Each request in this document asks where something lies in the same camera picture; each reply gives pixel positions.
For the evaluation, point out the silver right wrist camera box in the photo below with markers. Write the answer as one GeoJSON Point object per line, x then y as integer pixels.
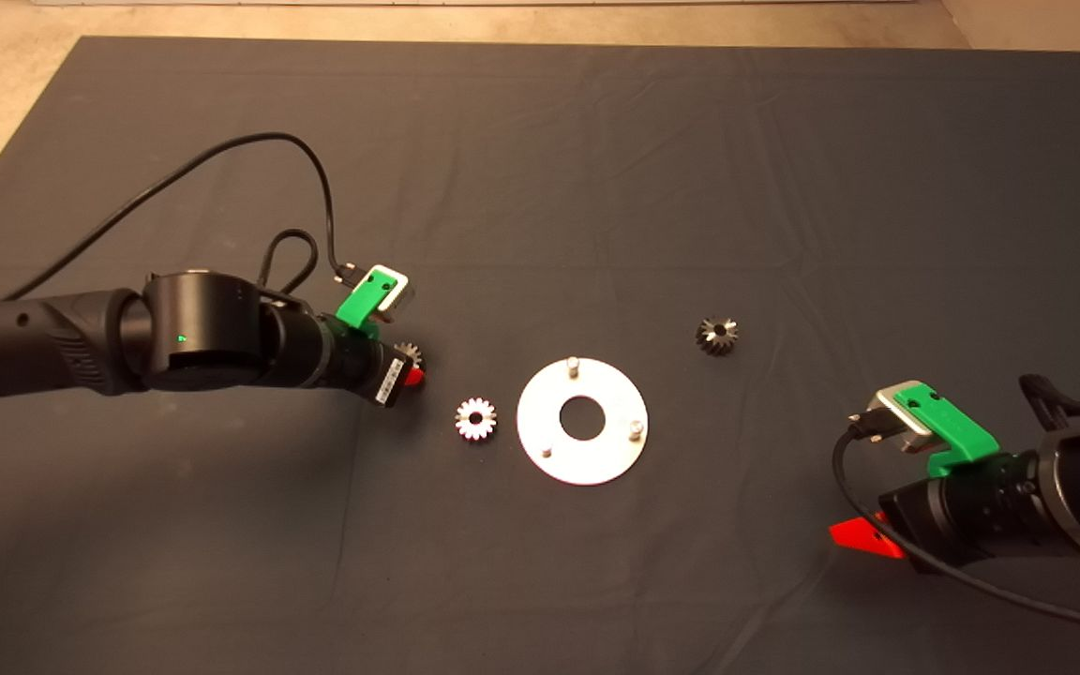
{"type": "Point", "coordinates": [896, 417]}

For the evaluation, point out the dark grey table cloth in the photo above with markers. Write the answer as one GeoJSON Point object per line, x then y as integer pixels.
{"type": "Point", "coordinates": [596, 187]}

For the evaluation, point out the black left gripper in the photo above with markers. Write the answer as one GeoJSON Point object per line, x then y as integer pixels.
{"type": "Point", "coordinates": [357, 366]}

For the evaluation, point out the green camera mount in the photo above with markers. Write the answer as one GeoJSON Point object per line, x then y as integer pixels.
{"type": "Point", "coordinates": [948, 431]}
{"type": "Point", "coordinates": [362, 302]}

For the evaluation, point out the green left camera mount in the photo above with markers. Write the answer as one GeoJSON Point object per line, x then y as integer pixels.
{"type": "Point", "coordinates": [362, 302]}

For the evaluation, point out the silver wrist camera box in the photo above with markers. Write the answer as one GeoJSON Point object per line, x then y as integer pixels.
{"type": "Point", "coordinates": [399, 298]}
{"type": "Point", "coordinates": [896, 417]}

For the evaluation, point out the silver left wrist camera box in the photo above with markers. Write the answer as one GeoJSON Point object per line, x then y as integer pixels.
{"type": "Point", "coordinates": [399, 298]}

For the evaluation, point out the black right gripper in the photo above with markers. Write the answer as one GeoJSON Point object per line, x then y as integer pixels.
{"type": "Point", "coordinates": [962, 511]}

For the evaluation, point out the green right camera mount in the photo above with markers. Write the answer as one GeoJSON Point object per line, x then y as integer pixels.
{"type": "Point", "coordinates": [948, 431]}

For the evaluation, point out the round metal carrier plate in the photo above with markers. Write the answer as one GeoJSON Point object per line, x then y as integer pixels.
{"type": "Point", "coordinates": [596, 464]}

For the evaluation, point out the steel planetary gear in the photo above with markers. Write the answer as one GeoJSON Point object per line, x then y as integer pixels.
{"type": "Point", "coordinates": [718, 342]}
{"type": "Point", "coordinates": [465, 427]}
{"type": "Point", "coordinates": [412, 354]}

